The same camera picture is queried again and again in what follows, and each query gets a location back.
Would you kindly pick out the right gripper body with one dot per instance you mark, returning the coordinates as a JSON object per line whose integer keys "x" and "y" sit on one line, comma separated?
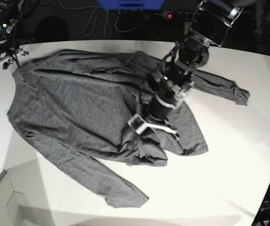
{"x": 6, "y": 53}

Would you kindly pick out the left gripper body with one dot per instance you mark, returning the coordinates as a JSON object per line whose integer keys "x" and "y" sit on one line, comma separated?
{"x": 156, "y": 111}

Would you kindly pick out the grey long-sleeve t-shirt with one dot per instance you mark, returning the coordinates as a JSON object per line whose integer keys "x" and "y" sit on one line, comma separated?
{"x": 73, "y": 107}

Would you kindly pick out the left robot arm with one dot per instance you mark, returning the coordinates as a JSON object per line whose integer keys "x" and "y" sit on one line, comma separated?
{"x": 171, "y": 80}

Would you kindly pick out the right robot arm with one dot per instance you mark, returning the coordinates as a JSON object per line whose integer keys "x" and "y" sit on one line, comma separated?
{"x": 10, "y": 13}

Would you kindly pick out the black power strip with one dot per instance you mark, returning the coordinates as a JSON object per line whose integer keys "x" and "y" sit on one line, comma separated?
{"x": 180, "y": 15}

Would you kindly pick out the blue plastic bin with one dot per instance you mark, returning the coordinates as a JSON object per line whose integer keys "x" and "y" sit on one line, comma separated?
{"x": 131, "y": 4}

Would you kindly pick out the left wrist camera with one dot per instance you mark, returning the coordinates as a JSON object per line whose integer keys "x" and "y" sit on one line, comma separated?
{"x": 138, "y": 124}

